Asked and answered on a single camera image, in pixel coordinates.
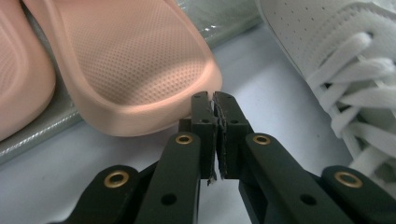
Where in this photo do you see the pink rubber slipper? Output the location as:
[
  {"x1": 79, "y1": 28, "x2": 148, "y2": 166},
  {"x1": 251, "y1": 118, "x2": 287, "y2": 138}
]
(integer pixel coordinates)
[
  {"x1": 21, "y1": 0, "x2": 223, "y2": 138},
  {"x1": 0, "y1": 0, "x2": 57, "y2": 143}
]

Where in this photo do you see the two-tier metal shoe rack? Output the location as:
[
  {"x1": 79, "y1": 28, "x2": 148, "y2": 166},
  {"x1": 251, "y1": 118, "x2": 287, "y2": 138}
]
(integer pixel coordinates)
[{"x1": 0, "y1": 0, "x2": 263, "y2": 166}]

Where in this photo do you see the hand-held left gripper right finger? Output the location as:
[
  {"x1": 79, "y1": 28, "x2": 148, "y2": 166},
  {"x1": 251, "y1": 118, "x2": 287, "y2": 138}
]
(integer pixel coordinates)
[{"x1": 212, "y1": 91, "x2": 254, "y2": 181}]

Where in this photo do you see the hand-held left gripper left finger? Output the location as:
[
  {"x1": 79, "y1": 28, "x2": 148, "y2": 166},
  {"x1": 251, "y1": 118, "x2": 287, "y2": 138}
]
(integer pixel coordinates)
[{"x1": 178, "y1": 91, "x2": 219, "y2": 187}]

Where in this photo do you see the white lace-up sneaker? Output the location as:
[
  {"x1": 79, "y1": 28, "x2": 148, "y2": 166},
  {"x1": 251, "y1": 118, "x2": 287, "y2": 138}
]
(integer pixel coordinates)
[{"x1": 255, "y1": 0, "x2": 396, "y2": 200}]

